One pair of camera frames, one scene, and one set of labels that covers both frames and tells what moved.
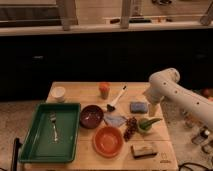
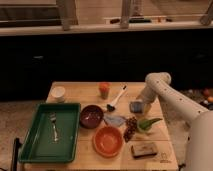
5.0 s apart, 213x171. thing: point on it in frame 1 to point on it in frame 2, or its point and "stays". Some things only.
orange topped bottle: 104,89 stays
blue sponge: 139,107 stays
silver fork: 53,117 stays
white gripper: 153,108 to 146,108
